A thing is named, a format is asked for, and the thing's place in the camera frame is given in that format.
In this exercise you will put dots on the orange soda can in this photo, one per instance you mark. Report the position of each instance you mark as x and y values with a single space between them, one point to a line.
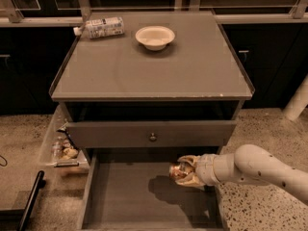
180 170

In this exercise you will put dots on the grey top drawer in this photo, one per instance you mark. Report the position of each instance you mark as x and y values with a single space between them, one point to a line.
94 134

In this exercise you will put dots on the grey drawer cabinet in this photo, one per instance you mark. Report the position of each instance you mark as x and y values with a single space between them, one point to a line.
198 76

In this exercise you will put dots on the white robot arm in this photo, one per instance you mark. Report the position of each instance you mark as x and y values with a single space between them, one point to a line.
248 165

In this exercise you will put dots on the open grey middle drawer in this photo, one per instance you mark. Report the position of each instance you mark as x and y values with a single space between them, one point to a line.
129 189

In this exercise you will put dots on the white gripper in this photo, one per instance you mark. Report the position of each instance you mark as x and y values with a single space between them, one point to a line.
205 169

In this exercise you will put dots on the white labelled plastic bottle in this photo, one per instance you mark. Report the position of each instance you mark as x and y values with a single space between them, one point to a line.
101 28

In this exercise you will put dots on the black bar handle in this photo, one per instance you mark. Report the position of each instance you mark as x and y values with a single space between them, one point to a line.
39 184

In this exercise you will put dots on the white paper bowl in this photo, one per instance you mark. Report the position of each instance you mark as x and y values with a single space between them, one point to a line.
155 38

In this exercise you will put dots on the round metal drawer knob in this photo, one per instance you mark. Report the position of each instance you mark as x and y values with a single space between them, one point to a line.
152 137

